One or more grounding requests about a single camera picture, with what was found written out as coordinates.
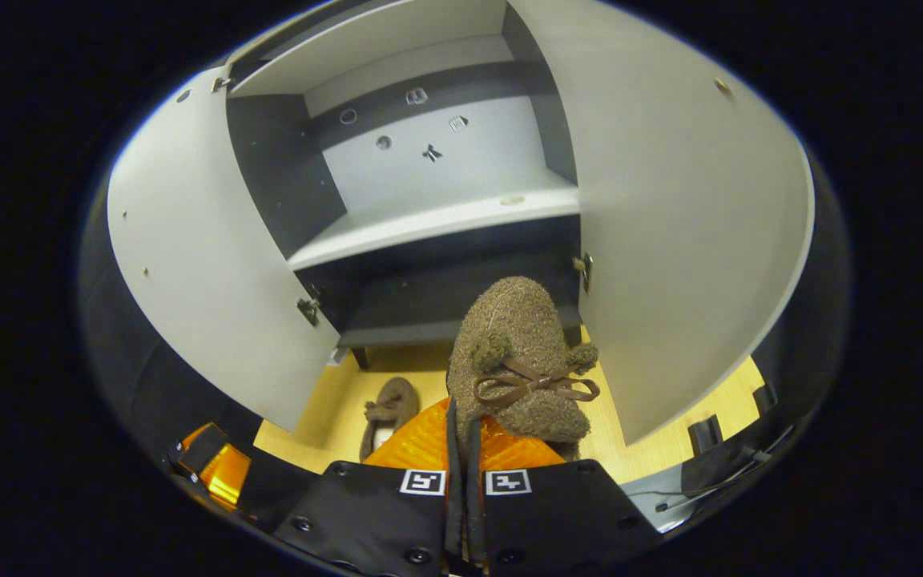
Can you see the white cabinet door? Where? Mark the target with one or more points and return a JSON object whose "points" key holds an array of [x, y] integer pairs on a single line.
{"points": [[686, 224], [213, 264]]}

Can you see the metal door hinge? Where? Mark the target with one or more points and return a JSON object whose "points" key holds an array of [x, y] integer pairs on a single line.
{"points": [[308, 309], [222, 82], [584, 271]]}

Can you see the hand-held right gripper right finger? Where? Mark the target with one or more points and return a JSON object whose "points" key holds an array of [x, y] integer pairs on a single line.
{"points": [[558, 513]]}

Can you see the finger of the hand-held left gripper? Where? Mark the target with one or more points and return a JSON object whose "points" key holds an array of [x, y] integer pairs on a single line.
{"points": [[225, 473]]}

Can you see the brown fuzzy shoe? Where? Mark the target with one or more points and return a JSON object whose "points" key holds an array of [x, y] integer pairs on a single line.
{"points": [[517, 336], [397, 397]]}

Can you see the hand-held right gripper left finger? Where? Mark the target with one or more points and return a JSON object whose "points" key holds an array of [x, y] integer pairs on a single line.
{"points": [[365, 513]]}

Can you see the white shoe cabinet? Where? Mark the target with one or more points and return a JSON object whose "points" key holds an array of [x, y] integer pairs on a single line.
{"points": [[445, 216]]}

